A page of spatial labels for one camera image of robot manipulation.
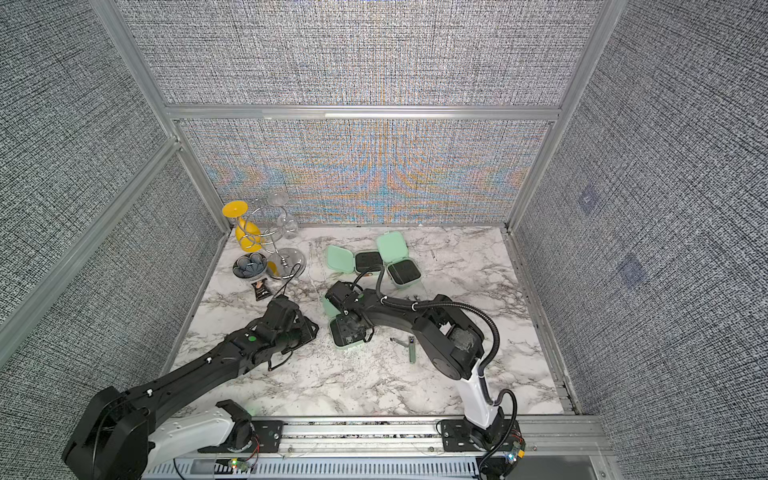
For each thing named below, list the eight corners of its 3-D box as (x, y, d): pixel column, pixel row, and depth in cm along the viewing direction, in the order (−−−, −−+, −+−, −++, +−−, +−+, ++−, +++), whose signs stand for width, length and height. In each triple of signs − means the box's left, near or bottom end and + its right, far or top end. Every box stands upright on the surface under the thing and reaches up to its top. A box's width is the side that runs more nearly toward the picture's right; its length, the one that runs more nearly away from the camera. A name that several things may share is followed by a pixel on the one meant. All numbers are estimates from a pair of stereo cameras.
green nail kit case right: (393, 290, 103) (393, 282, 99) (372, 244, 116) (372, 235, 112) (423, 281, 106) (425, 272, 102) (399, 237, 119) (400, 228, 115)
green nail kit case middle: (323, 271, 108) (321, 264, 106) (329, 251, 114) (328, 245, 111) (381, 277, 107) (381, 271, 104) (385, 257, 112) (385, 251, 109)
